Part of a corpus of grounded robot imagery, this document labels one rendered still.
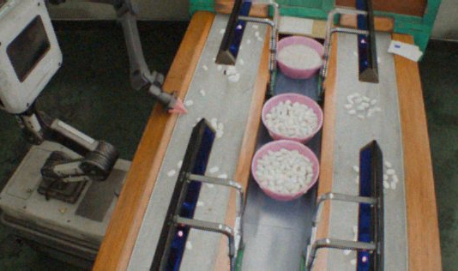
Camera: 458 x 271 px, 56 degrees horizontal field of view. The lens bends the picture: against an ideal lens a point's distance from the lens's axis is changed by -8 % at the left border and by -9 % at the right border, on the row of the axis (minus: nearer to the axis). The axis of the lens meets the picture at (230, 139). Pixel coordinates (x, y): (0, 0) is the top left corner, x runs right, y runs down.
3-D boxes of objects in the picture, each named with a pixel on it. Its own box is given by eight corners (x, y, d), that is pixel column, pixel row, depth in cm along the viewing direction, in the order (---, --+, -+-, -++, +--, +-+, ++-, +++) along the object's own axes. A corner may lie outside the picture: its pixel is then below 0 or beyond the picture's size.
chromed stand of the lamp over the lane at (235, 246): (183, 286, 158) (165, 224, 124) (195, 238, 171) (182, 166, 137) (235, 295, 155) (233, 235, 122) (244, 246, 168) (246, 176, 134)
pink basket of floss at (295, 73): (293, 90, 222) (295, 75, 214) (262, 60, 236) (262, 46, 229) (334, 71, 230) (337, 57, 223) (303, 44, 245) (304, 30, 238)
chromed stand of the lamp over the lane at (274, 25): (232, 95, 220) (230, 18, 186) (239, 69, 233) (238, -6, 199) (272, 100, 217) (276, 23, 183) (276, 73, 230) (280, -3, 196)
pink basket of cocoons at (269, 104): (268, 157, 195) (269, 142, 188) (255, 112, 213) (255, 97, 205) (328, 147, 198) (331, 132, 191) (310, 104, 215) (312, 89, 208)
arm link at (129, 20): (113, 12, 206) (129, -1, 201) (122, 15, 210) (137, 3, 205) (129, 90, 191) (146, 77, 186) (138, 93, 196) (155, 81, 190)
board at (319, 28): (270, 32, 238) (270, 30, 237) (274, 16, 247) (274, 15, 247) (333, 39, 233) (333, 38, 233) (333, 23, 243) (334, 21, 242)
